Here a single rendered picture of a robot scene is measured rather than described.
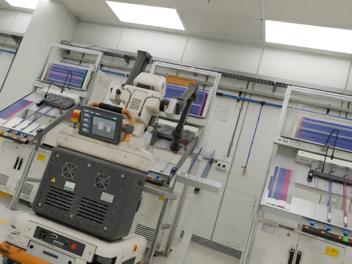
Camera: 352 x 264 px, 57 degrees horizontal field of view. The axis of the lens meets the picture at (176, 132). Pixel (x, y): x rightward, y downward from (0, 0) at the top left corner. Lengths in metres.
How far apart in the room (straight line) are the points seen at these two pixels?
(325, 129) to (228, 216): 2.00
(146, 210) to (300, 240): 1.34
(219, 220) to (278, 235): 1.80
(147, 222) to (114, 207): 1.35
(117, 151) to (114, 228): 0.41
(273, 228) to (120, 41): 4.10
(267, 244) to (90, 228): 1.60
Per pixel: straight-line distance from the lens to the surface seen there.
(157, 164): 2.89
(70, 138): 1.97
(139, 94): 2.26
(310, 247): 2.96
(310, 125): 3.19
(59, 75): 4.14
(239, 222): 4.60
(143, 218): 3.14
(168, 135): 3.20
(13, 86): 5.95
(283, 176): 2.91
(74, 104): 3.89
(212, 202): 4.64
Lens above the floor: 0.67
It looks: 9 degrees up
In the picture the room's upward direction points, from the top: 17 degrees clockwise
